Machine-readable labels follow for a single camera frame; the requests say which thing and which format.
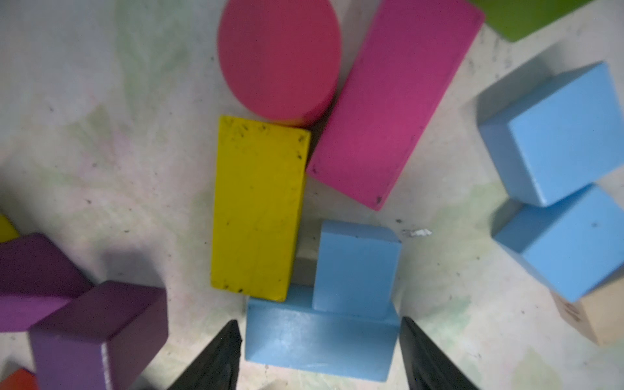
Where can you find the magenta block right cluster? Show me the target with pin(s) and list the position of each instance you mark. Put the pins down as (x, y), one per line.
(409, 57)

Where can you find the blue cube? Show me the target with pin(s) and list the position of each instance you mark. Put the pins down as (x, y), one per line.
(570, 247)
(560, 137)

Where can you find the blue cube right upper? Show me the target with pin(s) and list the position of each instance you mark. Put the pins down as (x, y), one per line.
(560, 137)

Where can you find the small blue block right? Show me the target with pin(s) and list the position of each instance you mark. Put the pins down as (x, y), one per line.
(356, 269)

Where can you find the purple wedge block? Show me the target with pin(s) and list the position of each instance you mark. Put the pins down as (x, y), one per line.
(37, 279)

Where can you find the green cube block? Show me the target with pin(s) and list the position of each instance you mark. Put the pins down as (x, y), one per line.
(516, 19)

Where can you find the light wood block right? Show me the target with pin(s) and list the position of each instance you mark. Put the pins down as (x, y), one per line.
(599, 315)

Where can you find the yellow block right cluster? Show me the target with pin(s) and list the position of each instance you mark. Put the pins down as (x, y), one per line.
(259, 191)

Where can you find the small purple cube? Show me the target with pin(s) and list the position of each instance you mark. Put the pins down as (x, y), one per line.
(103, 339)

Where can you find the red cube block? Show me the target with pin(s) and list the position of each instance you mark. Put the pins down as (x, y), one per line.
(20, 380)

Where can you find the pink cylinder block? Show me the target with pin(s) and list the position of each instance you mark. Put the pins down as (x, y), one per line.
(281, 59)

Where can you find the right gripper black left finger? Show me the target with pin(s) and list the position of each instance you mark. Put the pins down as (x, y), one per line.
(218, 365)

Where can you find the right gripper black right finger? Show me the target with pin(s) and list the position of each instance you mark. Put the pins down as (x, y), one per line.
(427, 366)

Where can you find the blue cube right lower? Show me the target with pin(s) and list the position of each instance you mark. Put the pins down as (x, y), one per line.
(570, 247)

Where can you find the blue long block right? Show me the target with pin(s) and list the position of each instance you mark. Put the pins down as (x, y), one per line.
(292, 334)

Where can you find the yellow block near tub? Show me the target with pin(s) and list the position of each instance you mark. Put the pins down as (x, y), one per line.
(7, 231)

